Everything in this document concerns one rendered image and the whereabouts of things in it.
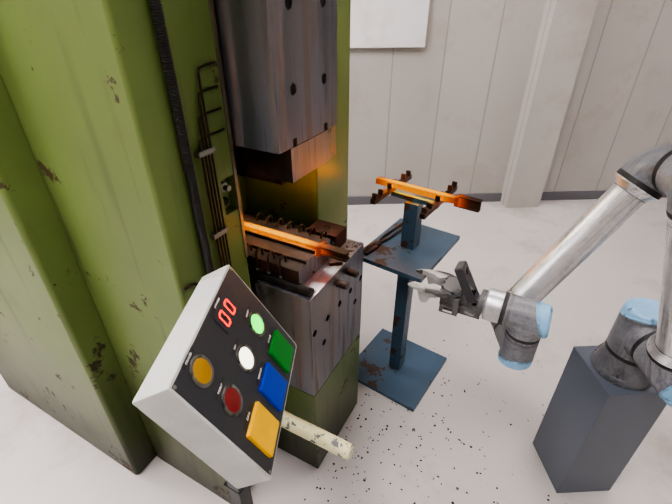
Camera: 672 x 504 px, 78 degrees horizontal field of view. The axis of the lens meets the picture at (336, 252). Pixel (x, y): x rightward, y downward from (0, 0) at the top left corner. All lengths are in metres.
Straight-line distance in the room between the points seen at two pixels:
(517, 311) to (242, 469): 0.76
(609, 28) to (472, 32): 1.05
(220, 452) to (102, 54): 0.75
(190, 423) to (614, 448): 1.56
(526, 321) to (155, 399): 0.88
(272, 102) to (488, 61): 2.88
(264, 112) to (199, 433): 0.70
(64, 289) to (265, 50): 0.91
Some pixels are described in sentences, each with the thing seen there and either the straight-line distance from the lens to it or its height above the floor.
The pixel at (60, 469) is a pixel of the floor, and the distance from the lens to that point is 2.30.
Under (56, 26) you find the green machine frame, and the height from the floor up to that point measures 1.65.
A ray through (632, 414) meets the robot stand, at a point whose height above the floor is 0.50.
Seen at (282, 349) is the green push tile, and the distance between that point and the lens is 0.99.
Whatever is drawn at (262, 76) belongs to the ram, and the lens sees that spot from 1.03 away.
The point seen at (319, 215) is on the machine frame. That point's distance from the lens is 1.61.
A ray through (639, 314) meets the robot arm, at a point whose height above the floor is 0.87.
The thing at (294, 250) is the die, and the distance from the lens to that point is 1.36.
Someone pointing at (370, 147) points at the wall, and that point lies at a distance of 3.70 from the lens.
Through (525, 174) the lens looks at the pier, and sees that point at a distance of 4.03.
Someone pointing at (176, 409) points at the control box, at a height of 1.15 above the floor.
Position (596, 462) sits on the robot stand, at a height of 0.21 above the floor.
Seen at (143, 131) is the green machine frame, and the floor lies 1.47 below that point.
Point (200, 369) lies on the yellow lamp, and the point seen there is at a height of 1.17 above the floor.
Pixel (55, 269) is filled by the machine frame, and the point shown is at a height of 1.03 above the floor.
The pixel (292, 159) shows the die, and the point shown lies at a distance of 1.11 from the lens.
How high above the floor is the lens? 1.72
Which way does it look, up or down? 33 degrees down
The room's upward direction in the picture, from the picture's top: straight up
